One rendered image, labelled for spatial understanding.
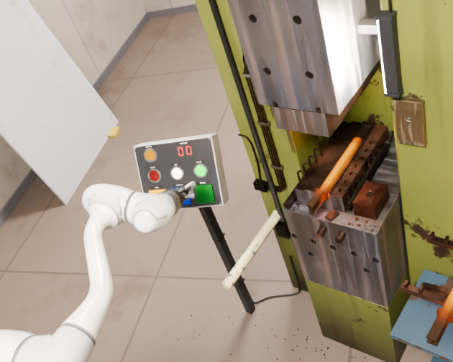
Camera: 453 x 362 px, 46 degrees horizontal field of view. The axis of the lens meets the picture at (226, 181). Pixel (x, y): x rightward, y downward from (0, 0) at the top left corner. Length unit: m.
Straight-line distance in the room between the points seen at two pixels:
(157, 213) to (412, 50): 0.87
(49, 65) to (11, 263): 1.55
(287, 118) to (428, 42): 0.50
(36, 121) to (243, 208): 1.72
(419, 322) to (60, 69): 3.44
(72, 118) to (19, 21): 0.82
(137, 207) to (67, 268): 2.14
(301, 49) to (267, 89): 0.23
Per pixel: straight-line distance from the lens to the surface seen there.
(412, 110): 1.71
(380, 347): 2.56
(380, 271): 2.06
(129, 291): 3.32
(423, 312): 1.99
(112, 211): 1.65
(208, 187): 2.07
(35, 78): 4.33
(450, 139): 1.77
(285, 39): 1.59
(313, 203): 1.89
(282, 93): 1.72
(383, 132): 2.17
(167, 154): 2.11
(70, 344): 1.35
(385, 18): 1.55
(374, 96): 2.22
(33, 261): 3.95
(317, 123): 1.73
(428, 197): 1.97
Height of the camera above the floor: 2.34
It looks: 39 degrees down
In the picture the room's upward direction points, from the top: 21 degrees counter-clockwise
